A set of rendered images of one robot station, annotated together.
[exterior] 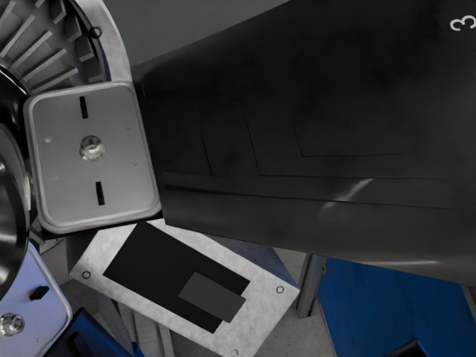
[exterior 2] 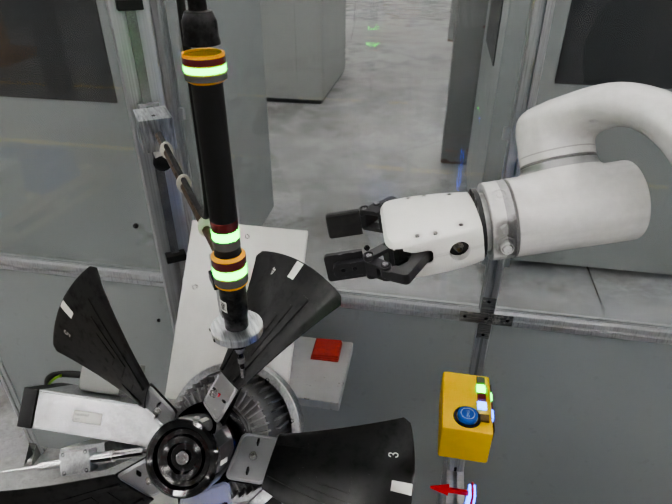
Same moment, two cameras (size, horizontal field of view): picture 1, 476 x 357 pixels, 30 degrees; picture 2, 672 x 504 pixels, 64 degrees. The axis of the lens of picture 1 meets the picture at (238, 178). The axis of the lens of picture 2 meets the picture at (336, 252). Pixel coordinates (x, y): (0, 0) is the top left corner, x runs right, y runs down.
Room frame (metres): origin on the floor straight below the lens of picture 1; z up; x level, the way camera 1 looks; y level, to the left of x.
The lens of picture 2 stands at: (-0.18, -0.32, 1.93)
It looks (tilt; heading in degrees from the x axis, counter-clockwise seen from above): 32 degrees down; 29
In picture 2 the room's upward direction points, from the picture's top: straight up
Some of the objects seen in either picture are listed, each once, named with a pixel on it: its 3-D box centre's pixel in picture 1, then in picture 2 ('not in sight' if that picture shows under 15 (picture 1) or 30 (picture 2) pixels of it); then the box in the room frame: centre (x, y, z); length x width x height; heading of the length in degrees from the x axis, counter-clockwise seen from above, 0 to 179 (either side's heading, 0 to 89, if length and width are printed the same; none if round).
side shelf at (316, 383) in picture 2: not in sight; (283, 366); (0.74, 0.36, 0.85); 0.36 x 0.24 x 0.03; 109
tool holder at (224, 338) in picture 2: not in sight; (231, 298); (0.26, 0.09, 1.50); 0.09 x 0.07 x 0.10; 54
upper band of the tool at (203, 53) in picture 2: not in sight; (204, 67); (0.25, 0.08, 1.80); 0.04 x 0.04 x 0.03
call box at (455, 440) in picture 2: not in sight; (463, 417); (0.65, -0.17, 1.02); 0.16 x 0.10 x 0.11; 19
